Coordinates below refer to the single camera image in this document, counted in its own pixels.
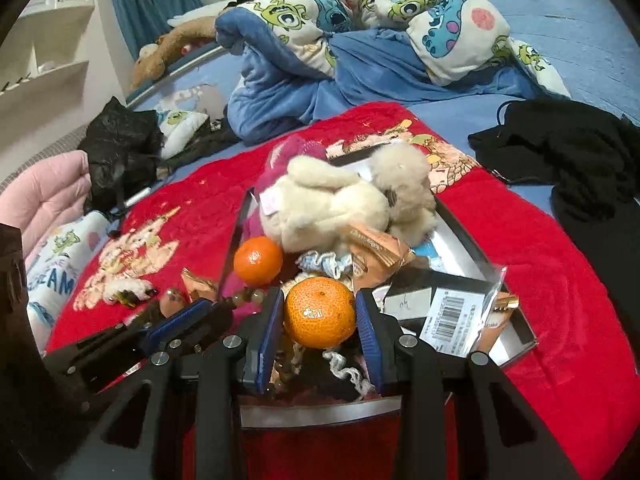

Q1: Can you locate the black clothing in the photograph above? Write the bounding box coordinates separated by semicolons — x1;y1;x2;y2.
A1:
467;99;640;321

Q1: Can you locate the white plush toy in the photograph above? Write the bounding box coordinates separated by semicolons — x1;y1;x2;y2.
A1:
167;0;241;28

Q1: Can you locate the orange mandarin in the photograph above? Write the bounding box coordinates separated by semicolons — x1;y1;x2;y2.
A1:
233;236;284;286
283;277;357;351

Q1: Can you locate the magenta plush bear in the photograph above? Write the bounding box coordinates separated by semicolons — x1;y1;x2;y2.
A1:
220;132;328;306

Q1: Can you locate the blue monster print blanket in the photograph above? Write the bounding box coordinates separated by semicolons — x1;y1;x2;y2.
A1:
215;0;571;146

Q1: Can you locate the brown teddy bear plush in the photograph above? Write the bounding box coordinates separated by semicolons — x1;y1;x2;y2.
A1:
131;16;221;91

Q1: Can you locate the clear plastic packet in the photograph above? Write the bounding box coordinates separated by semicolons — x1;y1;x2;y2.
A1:
382;265;507;358

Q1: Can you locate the white wall shelf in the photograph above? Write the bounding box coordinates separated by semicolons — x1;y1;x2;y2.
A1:
0;0;96;116

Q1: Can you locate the brown snack packet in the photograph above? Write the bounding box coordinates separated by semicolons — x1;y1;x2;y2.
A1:
480;292;521;356
181;267;221;303
345;222;416;293

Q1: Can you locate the dark garment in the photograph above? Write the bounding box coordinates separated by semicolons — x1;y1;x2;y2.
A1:
165;117;246;171

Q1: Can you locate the black plastic bag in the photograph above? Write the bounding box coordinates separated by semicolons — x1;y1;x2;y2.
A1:
77;97;166;216

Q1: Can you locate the blue bed sheet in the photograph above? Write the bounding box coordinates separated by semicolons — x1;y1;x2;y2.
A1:
125;0;640;271

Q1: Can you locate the brown round toy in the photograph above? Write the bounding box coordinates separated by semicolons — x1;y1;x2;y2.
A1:
160;287;188;316

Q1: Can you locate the grey checked sheet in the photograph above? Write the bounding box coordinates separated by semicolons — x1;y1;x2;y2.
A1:
0;125;86;196

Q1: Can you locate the white printed pillow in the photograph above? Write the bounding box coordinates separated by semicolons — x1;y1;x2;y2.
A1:
22;210;108;356

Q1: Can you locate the blue white scrunchie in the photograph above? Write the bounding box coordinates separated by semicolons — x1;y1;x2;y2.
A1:
296;250;353;281

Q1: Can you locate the red printed blanket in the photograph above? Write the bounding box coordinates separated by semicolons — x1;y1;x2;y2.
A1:
45;102;640;480

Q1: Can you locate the small monster print pillow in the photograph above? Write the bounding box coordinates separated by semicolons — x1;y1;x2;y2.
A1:
157;107;210;158

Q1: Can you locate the beige plush toy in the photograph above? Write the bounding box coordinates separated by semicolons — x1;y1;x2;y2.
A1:
370;142;440;241

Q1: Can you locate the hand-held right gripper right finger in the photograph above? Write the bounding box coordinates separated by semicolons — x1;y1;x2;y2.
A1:
354;290;571;480

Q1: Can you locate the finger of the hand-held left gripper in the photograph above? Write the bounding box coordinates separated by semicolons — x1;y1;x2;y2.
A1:
65;305;236;393
45;299;218;376

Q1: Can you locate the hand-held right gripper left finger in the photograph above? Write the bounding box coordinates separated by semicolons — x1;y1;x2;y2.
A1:
75;287;286;480

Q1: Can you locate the cream plush toy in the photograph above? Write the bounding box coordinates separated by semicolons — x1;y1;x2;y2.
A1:
260;155;391;253

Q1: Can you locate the bead bracelet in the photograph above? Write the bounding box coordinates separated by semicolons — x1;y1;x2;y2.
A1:
227;287;276;313

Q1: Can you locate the blue curtain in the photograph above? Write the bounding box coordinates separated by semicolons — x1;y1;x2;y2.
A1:
107;0;206;58

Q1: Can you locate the pink quilt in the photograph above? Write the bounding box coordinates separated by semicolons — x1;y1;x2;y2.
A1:
0;150;93;256

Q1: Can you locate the black cardboard box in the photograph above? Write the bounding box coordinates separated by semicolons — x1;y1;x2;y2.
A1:
220;152;538;431

